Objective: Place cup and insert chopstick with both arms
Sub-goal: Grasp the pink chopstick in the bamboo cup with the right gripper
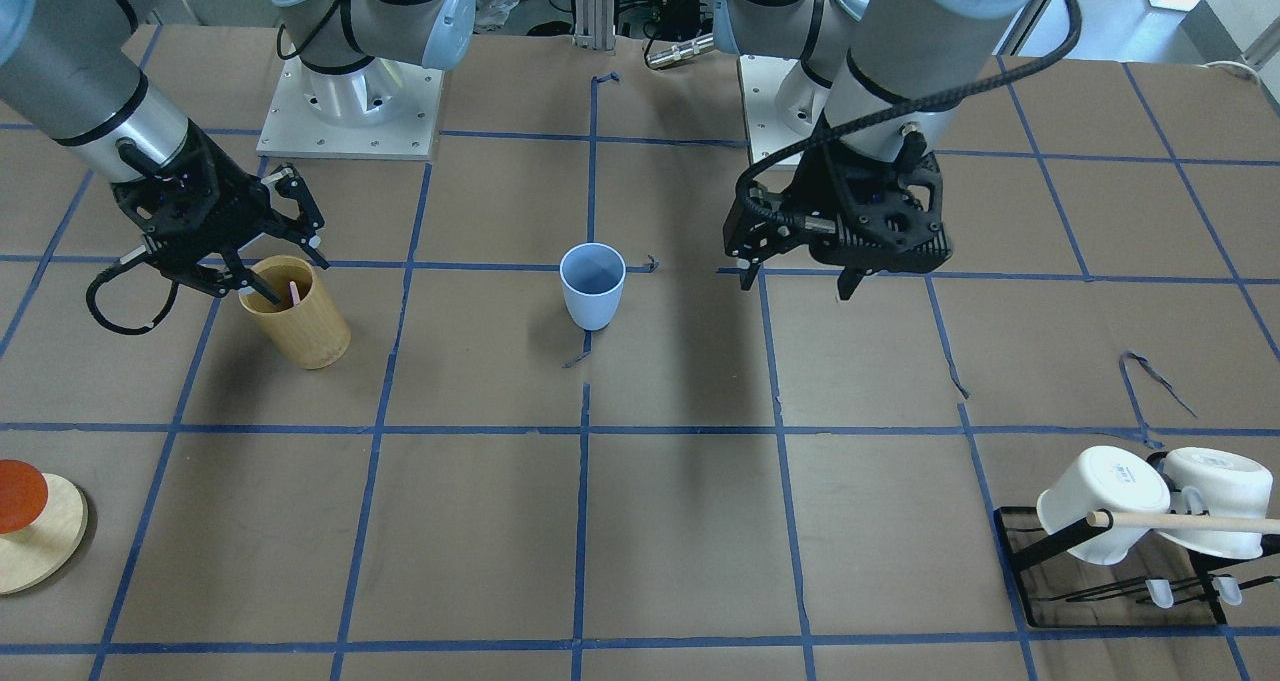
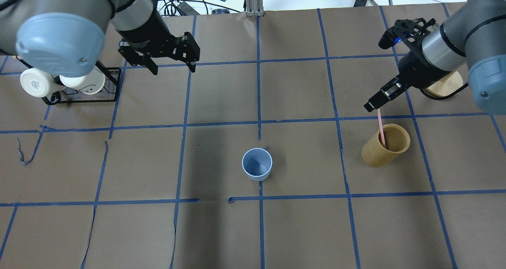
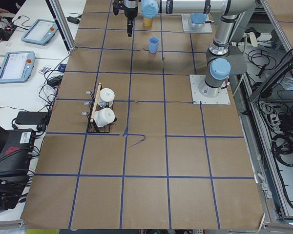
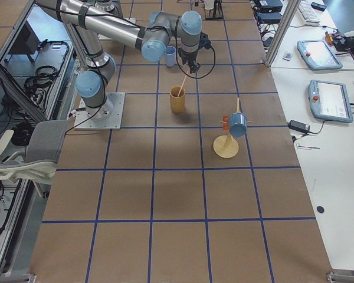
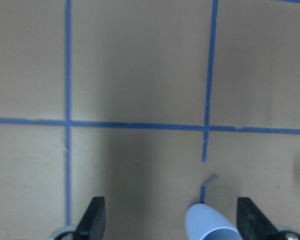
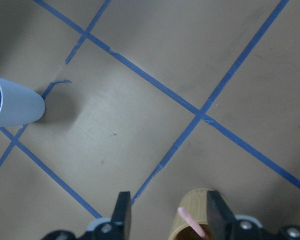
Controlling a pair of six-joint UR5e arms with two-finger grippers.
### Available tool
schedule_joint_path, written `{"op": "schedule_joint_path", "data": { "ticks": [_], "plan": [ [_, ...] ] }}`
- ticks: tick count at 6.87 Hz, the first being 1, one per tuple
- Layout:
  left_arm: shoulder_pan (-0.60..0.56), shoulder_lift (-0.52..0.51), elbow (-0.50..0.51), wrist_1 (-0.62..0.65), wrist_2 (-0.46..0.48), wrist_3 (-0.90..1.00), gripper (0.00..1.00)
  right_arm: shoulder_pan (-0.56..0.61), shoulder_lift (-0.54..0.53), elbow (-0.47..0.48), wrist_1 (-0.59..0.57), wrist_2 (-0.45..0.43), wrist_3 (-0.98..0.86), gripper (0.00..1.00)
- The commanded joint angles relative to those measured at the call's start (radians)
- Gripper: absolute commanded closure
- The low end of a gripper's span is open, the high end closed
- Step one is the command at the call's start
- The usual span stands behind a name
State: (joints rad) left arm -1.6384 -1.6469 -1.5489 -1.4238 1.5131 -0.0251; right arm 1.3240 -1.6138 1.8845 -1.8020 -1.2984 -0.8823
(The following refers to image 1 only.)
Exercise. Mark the white mug near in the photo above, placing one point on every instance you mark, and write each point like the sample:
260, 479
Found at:
1102, 479

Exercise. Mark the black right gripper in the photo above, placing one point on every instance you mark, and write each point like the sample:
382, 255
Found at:
226, 193

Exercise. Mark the white mug far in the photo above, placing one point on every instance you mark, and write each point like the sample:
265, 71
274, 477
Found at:
1223, 484

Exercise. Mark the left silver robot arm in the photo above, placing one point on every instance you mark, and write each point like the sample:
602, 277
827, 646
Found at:
896, 71

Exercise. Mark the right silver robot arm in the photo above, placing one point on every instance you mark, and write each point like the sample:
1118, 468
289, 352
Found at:
65, 70

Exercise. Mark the white mug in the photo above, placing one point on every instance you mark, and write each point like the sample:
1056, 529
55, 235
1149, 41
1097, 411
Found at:
1102, 479
1223, 484

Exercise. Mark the wooden rack handle rod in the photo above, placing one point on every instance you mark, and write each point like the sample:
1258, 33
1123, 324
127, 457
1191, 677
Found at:
1104, 519

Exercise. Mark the light blue plastic cup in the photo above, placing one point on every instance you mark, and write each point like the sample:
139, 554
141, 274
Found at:
592, 279

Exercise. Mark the bamboo cylinder holder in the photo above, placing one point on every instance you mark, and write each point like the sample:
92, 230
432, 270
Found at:
312, 335

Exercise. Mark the black wire mug rack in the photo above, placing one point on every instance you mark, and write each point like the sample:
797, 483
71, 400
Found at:
1083, 577

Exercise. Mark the aluminium frame post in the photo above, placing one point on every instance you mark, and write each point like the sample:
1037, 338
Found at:
594, 25

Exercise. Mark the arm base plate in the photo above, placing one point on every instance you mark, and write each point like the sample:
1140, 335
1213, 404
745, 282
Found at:
388, 110
781, 103

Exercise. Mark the wooden cup tree stand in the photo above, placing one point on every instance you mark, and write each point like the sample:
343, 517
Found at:
31, 555

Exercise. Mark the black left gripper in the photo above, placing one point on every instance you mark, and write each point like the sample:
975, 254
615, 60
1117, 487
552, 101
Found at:
812, 199

